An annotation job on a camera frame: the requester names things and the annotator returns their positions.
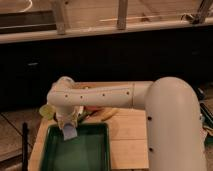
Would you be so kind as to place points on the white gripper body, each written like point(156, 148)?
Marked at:
point(68, 115)

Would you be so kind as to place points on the light blue sponge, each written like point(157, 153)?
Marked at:
point(69, 131)

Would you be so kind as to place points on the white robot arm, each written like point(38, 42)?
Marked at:
point(174, 128)

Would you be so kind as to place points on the green plastic tray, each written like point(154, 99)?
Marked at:
point(89, 151)

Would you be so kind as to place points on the light green round object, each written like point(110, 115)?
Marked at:
point(47, 111)

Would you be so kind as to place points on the yellow banana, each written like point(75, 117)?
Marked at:
point(109, 114)

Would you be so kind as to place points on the cluttered items at right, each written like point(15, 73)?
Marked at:
point(207, 118)

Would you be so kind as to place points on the black vertical post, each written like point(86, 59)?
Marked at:
point(25, 147)

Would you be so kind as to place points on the wooden shelf frame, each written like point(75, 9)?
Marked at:
point(30, 20)

